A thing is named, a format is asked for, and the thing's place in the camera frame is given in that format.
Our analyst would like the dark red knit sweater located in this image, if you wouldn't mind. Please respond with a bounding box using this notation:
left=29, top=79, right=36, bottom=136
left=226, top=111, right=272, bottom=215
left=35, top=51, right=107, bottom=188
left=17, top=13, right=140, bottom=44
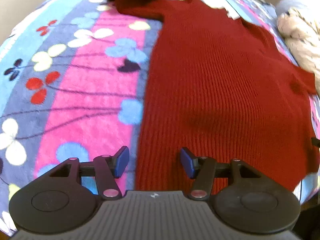
left=109, top=0, right=319, bottom=191

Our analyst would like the colourful floral bed blanket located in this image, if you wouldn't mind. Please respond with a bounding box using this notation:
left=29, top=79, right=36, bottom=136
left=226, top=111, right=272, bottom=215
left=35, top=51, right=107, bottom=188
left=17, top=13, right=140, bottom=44
left=1, top=0, right=319, bottom=239

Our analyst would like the cream star pattern duvet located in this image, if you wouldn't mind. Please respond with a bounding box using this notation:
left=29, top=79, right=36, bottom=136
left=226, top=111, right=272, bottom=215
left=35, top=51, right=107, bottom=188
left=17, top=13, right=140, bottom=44
left=277, top=7, right=319, bottom=81

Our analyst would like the grey blue pillow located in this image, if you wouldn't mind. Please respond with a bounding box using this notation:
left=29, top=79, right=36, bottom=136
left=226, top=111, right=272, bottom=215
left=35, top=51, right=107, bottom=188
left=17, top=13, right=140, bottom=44
left=275, top=0, right=308, bottom=16

